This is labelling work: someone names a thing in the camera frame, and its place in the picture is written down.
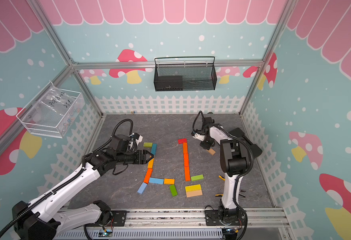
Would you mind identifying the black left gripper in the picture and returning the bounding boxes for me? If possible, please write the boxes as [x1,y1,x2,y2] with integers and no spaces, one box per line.
[117,149,154,165]

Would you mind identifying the yellow-orange long block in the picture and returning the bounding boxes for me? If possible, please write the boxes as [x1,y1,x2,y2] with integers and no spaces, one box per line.
[148,159,155,169]

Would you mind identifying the lime green small block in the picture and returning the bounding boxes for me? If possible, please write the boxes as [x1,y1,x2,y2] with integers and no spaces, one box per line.
[143,143,153,148]

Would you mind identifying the teal long block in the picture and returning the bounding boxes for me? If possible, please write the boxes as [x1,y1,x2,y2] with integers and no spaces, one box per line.
[151,144,157,155]

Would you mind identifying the orange long block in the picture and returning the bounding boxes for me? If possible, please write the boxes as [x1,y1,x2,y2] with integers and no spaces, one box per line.
[144,168,153,184]

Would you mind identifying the red block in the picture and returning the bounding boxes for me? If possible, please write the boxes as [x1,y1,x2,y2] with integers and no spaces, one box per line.
[178,139,187,144]

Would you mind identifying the blue long block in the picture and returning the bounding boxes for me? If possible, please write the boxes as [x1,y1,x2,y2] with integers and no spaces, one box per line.
[149,178,164,185]

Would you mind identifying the light blue block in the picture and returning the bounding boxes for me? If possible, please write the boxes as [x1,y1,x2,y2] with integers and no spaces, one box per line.
[137,182,148,195]

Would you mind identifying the small orange-yellow block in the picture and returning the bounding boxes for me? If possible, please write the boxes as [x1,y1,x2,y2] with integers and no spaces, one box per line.
[164,179,175,185]

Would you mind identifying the tan long block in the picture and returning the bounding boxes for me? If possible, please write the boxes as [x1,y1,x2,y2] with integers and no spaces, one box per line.
[207,148,215,156]

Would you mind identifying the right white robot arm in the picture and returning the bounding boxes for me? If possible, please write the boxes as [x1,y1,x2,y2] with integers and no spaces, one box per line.
[191,111,254,234]

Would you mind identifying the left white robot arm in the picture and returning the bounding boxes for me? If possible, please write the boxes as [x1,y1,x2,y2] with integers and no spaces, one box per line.
[0,127,155,240]

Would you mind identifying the yellow black pliers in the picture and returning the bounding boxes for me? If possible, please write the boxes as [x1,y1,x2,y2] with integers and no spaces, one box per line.
[214,174,246,198]

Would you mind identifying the yellow-green wide block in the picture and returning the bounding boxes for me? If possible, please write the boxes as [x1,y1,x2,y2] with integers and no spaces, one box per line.
[185,184,201,192]

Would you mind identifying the black plastic tool case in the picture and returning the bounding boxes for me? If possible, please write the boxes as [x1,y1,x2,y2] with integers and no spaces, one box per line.
[229,128,262,158]

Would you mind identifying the black box in basket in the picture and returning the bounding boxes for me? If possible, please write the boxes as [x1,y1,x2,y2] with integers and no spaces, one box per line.
[154,76,183,92]

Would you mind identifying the green circuit board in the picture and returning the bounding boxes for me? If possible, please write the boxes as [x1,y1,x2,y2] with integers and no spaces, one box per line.
[99,230,113,238]

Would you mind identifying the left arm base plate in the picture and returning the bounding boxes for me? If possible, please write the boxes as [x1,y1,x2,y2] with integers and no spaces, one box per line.
[111,210,128,227]

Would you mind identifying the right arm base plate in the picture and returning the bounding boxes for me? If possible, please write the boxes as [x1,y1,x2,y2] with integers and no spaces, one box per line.
[204,209,247,226]

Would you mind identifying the black wire mesh basket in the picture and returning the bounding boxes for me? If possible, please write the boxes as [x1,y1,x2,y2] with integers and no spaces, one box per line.
[154,56,217,91]

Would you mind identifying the clear plastic wall bin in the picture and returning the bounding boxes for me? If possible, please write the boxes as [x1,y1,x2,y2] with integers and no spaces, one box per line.
[16,83,85,139]

